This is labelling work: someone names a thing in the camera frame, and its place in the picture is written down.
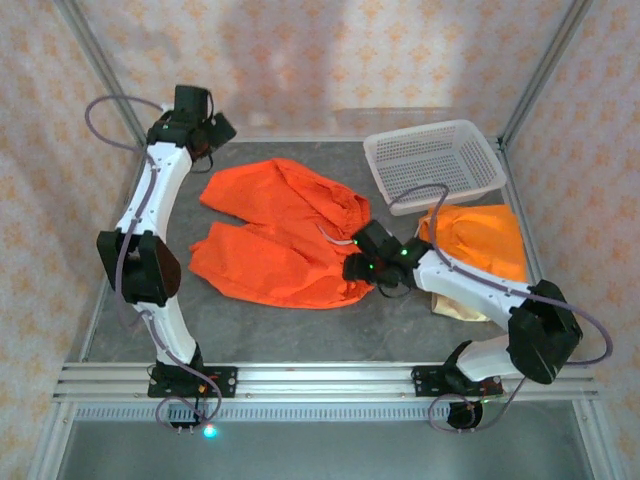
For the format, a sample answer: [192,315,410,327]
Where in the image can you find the red-orange shorts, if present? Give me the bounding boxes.
[187,157,374,311]

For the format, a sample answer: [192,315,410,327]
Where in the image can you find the beige shorts with drawstring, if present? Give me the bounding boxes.
[430,292,494,324]

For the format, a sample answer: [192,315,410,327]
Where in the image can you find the light orange shorts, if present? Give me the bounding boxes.
[417,202,530,286]

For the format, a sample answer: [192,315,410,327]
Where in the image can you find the white perforated plastic basket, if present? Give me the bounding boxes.
[363,118,507,217]

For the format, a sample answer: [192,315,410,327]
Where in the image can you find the grey sheet metal panel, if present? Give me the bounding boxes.
[57,419,599,480]

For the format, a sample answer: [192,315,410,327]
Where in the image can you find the black connector with status light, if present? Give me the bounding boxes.
[169,419,219,440]

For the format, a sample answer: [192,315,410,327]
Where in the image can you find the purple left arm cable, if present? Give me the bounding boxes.
[85,95,224,437]

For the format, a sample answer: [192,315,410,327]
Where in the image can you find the thin aluminium table edge rail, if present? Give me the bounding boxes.
[144,133,374,145]

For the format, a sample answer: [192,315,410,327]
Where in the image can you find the aluminium frame post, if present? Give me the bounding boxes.
[53,0,151,149]
[498,0,594,147]

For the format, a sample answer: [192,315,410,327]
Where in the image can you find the aluminium mounting rail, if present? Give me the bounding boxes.
[53,360,599,402]

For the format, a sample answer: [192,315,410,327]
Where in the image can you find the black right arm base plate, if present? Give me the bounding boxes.
[409,364,502,399]

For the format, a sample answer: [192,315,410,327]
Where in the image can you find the slotted grey cable duct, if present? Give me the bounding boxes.
[74,403,576,422]

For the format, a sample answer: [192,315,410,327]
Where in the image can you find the aluminium table side rail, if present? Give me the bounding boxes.
[81,142,149,362]
[502,144,571,362]

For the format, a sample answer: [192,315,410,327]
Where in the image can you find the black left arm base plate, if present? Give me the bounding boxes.
[147,366,238,400]

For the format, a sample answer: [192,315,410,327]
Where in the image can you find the short aluminium frame leg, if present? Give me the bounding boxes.
[572,399,624,480]
[27,402,76,480]

